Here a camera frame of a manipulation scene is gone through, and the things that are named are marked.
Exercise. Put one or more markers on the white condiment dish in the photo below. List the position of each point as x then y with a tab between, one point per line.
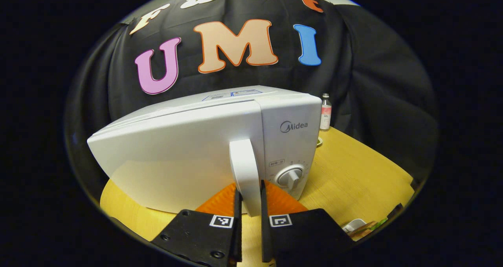
319	142

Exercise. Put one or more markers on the small black block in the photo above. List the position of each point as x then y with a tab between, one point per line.
395	212

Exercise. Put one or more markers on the small clear bottle pink label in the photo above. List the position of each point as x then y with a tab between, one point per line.
325	114

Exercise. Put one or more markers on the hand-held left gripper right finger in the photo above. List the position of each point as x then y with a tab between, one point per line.
265	239

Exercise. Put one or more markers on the white microwave oven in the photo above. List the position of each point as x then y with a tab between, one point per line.
177	153

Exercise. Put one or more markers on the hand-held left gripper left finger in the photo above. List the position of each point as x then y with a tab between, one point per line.
238	239

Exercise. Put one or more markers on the white ribbed plate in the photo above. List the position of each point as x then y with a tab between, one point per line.
353	224

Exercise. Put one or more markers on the sandwich with green lettuce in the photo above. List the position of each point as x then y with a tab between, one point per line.
365	229

